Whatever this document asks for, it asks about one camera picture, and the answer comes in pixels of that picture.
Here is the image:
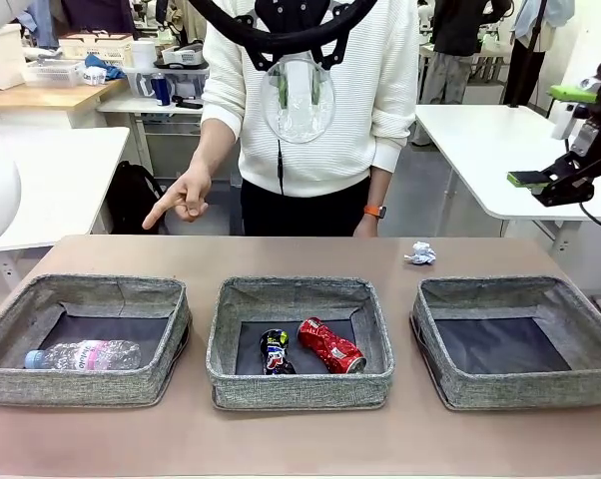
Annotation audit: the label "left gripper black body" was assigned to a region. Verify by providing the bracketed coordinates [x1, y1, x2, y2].
[254, 0, 331, 32]

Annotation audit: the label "clear plastic cup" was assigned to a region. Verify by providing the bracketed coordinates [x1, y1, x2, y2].
[259, 57, 337, 145]

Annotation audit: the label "white paper ball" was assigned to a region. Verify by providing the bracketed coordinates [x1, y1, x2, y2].
[403, 240, 438, 266]

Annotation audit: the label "crushed red cola can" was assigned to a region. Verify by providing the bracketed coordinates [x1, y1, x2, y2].
[298, 317, 369, 375]

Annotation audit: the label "crushed black Pepsi can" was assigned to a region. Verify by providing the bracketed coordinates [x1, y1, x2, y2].
[259, 327, 297, 376]

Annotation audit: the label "clear plastic water bottle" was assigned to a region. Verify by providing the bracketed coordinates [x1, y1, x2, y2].
[23, 338, 143, 373]

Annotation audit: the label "person's right forearm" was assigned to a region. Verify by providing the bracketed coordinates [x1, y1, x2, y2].
[189, 118, 243, 174]

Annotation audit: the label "person's left forearm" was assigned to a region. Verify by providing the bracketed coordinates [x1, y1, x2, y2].
[368, 164, 396, 207]

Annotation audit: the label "person's right hand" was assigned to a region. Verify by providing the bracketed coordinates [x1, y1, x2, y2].
[141, 162, 215, 232]

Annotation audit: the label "person's left hand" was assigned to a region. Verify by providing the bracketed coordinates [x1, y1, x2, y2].
[353, 215, 381, 239]

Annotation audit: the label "bystander in light-blue shirt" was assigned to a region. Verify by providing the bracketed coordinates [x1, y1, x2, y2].
[502, 0, 576, 109]

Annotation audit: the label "white knit sweater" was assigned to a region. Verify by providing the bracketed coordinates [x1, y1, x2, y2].
[200, 0, 420, 197]

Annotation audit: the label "black and white headset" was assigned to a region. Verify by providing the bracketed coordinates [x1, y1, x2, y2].
[154, 42, 207, 70]

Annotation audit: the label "clear storage bin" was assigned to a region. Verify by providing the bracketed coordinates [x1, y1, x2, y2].
[123, 64, 210, 99]

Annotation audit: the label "white table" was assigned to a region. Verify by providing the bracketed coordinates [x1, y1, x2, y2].
[413, 103, 601, 222]
[0, 126, 132, 255]

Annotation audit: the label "blue bottle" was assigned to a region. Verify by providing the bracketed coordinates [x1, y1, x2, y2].
[150, 72, 173, 107]

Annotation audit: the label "white paper roll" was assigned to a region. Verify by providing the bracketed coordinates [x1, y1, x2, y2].
[130, 39, 156, 70]

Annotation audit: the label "bystander in dark jacket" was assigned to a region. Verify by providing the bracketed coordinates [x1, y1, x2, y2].
[419, 0, 511, 106]

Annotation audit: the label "white desk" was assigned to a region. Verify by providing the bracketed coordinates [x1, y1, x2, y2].
[98, 94, 207, 117]

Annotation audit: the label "blue cloth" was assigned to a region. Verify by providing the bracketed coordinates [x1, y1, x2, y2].
[84, 53, 127, 81]

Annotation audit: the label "black trousers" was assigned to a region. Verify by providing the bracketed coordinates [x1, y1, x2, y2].
[240, 174, 372, 238]

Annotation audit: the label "cream lattice crate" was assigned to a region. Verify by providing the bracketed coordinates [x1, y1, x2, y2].
[58, 32, 135, 66]

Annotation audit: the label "black backpack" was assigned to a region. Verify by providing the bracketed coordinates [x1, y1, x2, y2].
[105, 160, 169, 236]

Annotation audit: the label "grey fabric basket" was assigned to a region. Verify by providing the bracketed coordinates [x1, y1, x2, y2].
[409, 275, 601, 411]
[0, 272, 193, 408]
[205, 276, 395, 411]

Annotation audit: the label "wooden table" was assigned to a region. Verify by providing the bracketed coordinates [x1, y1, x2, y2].
[0, 77, 132, 129]

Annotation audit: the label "bystander in blue shirt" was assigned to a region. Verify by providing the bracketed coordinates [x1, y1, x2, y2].
[15, 0, 57, 49]

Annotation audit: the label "white storage box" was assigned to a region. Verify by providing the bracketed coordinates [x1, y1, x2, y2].
[0, 23, 26, 91]

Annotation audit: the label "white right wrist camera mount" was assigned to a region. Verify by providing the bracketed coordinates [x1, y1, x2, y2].
[551, 102, 601, 154]

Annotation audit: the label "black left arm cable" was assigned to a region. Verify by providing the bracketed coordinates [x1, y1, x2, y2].
[188, 0, 379, 51]

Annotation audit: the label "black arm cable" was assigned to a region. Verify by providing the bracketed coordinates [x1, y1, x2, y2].
[577, 172, 601, 232]
[188, 0, 379, 51]

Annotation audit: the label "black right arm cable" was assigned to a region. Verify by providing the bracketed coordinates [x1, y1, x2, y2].
[577, 172, 601, 232]

